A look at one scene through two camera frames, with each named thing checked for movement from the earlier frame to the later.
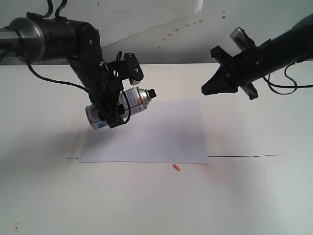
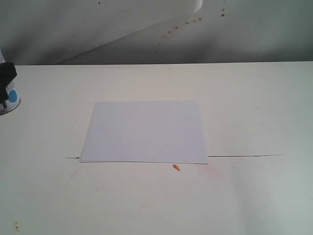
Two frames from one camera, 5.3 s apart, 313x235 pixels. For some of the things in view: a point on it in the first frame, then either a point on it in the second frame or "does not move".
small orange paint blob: (176, 167) does not move
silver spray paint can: (134, 100) → (14, 98)
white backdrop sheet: (158, 31) does not move
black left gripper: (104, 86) → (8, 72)
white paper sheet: (167, 132) does not move
